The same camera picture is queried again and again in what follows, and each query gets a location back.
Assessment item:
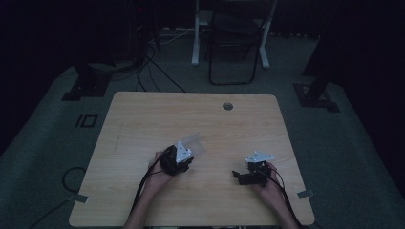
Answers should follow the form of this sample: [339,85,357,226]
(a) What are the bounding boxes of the person's right hand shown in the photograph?
[254,161,288,215]

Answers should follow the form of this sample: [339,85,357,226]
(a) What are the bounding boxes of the grey tape piece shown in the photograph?
[67,193,89,204]
[296,189,316,200]

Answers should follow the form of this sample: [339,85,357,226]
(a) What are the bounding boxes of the black floor cables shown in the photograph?
[136,44,187,94]

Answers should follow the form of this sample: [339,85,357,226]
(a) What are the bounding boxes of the hand-held gripper cable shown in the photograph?
[256,166,315,229]
[128,155,167,218]

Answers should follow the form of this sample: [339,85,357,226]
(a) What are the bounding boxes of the right hand-held gripper cable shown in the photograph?
[256,166,315,229]

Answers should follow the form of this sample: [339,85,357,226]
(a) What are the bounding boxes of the black looped floor cable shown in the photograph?
[29,166,88,229]

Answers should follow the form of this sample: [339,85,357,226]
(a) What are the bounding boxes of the black floor tape marks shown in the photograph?
[75,114,99,129]

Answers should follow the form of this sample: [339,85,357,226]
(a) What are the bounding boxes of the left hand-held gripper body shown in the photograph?
[159,140,194,177]

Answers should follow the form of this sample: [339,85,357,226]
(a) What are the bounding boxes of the white floor cable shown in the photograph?
[155,28,196,46]

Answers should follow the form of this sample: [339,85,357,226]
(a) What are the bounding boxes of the white desk leg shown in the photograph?
[258,0,278,70]
[191,0,202,67]

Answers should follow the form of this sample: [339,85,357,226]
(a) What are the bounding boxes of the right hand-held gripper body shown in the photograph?
[238,151,275,189]

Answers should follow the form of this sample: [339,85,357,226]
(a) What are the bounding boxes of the left hand-held gripper cable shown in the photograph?
[128,155,167,218]

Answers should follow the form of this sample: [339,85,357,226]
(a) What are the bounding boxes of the person's left hand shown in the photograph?
[144,151,176,194]

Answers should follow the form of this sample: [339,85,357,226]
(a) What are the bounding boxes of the black folding chair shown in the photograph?
[207,10,266,87]

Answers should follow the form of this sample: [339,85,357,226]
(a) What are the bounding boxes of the black stand base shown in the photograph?
[61,62,112,102]
[292,74,341,114]

